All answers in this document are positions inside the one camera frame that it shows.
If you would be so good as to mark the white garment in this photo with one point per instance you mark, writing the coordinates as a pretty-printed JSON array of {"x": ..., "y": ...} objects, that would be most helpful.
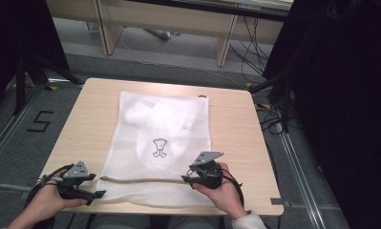
[{"x": 161, "y": 127}]

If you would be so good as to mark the grey tape strip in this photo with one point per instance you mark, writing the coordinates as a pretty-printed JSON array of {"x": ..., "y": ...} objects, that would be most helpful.
[{"x": 279, "y": 201}]

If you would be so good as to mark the black tripod stand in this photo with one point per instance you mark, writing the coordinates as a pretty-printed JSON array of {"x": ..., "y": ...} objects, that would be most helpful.
[
  {"x": 279, "y": 95},
  {"x": 32, "y": 76}
]

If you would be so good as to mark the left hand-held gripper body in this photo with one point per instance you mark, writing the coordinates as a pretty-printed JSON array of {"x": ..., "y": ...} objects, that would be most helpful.
[{"x": 71, "y": 182}]

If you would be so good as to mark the metal floor rail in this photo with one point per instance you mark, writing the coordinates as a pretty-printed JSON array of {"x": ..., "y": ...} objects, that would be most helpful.
[
  {"x": 301, "y": 178},
  {"x": 10, "y": 127}
]

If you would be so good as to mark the person's left hand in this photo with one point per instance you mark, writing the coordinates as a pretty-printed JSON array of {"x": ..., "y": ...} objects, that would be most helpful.
[{"x": 48, "y": 200}]

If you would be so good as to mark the person's right hand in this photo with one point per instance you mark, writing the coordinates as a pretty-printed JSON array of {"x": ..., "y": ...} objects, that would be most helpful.
[{"x": 221, "y": 195}]

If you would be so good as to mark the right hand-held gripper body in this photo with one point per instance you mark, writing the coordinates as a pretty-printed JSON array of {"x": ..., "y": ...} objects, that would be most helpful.
[{"x": 210, "y": 173}]

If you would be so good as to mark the light wooden desk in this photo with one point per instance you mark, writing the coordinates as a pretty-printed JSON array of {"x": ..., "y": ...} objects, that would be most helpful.
[{"x": 165, "y": 22}]

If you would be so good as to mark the grey power strip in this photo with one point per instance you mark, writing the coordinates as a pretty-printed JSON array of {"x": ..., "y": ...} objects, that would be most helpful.
[{"x": 161, "y": 33}]

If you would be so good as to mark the white mesh laundry bag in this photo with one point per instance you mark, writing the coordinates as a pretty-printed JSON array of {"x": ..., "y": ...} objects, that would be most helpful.
[{"x": 159, "y": 133}]

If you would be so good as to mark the person's legs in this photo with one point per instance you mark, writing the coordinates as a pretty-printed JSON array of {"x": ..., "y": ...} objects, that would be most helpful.
[{"x": 153, "y": 222}]

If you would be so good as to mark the black curtain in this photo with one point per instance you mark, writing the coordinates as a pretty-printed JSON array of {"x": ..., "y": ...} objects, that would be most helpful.
[
  {"x": 16, "y": 38},
  {"x": 341, "y": 95}
]

